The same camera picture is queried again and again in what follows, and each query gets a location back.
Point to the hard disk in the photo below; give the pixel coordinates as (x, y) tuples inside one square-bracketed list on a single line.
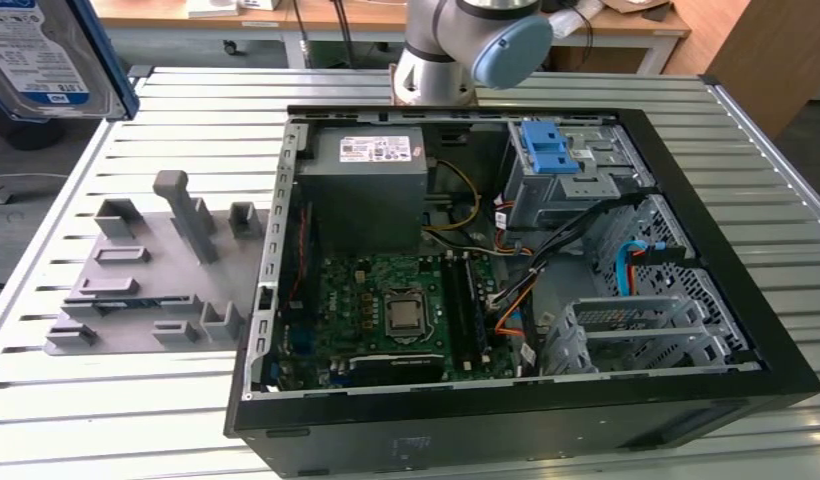
[(43, 65)]

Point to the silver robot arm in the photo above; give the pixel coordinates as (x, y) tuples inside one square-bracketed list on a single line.
[(430, 75)]

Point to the metal disk bay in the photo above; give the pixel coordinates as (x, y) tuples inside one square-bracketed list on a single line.
[(650, 332)]

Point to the grey power supply unit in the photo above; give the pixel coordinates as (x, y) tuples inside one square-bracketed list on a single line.
[(363, 210)]

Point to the green motherboard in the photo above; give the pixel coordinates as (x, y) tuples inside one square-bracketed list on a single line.
[(346, 270)]

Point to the black RAM slot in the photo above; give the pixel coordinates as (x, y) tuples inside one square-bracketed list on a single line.
[(452, 300)]

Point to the silver CPU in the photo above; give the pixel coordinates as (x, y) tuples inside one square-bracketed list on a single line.
[(406, 314)]

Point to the black graphics card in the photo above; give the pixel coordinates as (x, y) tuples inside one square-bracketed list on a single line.
[(396, 370)]

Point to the blue plastic drive latch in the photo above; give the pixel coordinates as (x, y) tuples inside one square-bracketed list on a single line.
[(550, 162)]

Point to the metal optical drive cage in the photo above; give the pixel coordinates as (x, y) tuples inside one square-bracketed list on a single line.
[(586, 187)]

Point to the grey plastic parts rack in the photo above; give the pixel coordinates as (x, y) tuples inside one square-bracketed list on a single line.
[(156, 280)]

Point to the black open PC case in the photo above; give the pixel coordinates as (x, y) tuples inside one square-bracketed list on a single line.
[(450, 435)]

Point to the wooden desk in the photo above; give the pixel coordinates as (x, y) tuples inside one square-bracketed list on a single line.
[(249, 21)]

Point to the white box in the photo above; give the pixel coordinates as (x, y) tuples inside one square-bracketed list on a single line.
[(209, 10)]

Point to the black mesh waste bin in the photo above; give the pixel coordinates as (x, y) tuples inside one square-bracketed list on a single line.
[(36, 135)]

